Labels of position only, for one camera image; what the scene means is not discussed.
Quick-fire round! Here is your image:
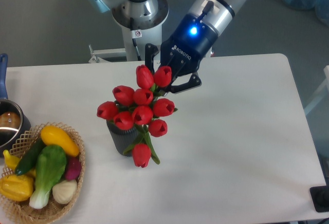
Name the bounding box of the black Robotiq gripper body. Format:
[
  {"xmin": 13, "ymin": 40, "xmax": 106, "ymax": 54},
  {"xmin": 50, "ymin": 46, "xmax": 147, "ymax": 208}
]
[{"xmin": 160, "ymin": 14, "xmax": 218, "ymax": 77}]

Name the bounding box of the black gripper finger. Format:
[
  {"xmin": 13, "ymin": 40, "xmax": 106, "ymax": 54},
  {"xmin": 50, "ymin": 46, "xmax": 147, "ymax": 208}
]
[
  {"xmin": 164, "ymin": 72, "xmax": 202, "ymax": 94},
  {"xmin": 144, "ymin": 43, "xmax": 159, "ymax": 73}
]

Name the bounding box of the red tulip bouquet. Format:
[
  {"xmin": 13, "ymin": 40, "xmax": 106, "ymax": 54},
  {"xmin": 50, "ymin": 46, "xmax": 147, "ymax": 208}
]
[{"xmin": 97, "ymin": 65, "xmax": 177, "ymax": 167}]

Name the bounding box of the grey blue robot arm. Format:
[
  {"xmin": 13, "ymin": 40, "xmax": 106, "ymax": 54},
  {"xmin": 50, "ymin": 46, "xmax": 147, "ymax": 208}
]
[{"xmin": 89, "ymin": 0, "xmax": 247, "ymax": 95}]

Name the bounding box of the dark grey ribbed vase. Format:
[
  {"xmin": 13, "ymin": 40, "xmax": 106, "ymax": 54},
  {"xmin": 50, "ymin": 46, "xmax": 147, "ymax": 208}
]
[{"xmin": 106, "ymin": 121, "xmax": 142, "ymax": 157}]

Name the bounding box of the yellow squash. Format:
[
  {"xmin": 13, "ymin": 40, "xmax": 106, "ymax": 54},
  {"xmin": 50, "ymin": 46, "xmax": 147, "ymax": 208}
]
[{"xmin": 40, "ymin": 125, "xmax": 80, "ymax": 157}]

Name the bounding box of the magenta radish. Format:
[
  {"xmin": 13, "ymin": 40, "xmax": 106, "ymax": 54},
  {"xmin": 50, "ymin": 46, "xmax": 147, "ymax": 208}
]
[{"xmin": 64, "ymin": 157, "xmax": 82, "ymax": 180}]

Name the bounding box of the green bok choy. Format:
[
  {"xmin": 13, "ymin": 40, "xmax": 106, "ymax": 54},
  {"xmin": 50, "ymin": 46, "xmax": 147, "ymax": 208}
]
[{"xmin": 29, "ymin": 145, "xmax": 67, "ymax": 209}]

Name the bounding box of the dark green cucumber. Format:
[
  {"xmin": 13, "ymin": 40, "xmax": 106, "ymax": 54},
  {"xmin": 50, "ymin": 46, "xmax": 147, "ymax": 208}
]
[{"xmin": 14, "ymin": 138, "xmax": 46, "ymax": 176}]

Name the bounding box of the white garlic bulb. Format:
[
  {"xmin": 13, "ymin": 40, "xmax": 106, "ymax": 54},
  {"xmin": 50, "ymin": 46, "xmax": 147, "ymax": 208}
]
[{"xmin": 52, "ymin": 180, "xmax": 77, "ymax": 204}]

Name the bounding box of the black device at table edge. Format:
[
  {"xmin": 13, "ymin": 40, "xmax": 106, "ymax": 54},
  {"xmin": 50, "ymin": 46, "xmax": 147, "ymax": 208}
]
[{"xmin": 309, "ymin": 185, "xmax": 328, "ymax": 213}]

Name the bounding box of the small yellow gourd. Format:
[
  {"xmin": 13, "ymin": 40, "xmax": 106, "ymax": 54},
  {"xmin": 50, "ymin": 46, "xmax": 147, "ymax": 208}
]
[{"xmin": 3, "ymin": 150, "xmax": 36, "ymax": 178}]

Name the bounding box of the orange yellow pumpkin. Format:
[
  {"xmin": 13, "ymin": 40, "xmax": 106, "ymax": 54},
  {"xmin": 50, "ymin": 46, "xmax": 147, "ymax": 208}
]
[{"xmin": 1, "ymin": 174, "xmax": 34, "ymax": 202}]

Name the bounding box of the woven wicker basket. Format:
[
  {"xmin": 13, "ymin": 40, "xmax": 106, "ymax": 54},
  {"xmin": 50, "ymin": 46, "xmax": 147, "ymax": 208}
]
[{"xmin": 1, "ymin": 122, "xmax": 85, "ymax": 223}]

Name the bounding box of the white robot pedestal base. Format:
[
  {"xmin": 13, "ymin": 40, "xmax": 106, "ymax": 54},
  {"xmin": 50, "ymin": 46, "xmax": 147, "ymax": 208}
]
[{"xmin": 88, "ymin": 0, "xmax": 182, "ymax": 64}]

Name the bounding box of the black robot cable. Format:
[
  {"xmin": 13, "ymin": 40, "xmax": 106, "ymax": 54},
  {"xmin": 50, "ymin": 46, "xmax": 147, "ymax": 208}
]
[{"xmin": 130, "ymin": 17, "xmax": 142, "ymax": 62}]

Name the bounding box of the white frame at right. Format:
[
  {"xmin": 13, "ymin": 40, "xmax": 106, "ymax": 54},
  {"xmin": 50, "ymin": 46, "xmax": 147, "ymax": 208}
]
[{"xmin": 304, "ymin": 65, "xmax": 328, "ymax": 116}]

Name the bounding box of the blue handled saucepan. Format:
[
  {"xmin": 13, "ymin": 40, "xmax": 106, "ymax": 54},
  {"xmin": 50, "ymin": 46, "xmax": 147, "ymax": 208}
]
[{"xmin": 1, "ymin": 53, "xmax": 31, "ymax": 157}]

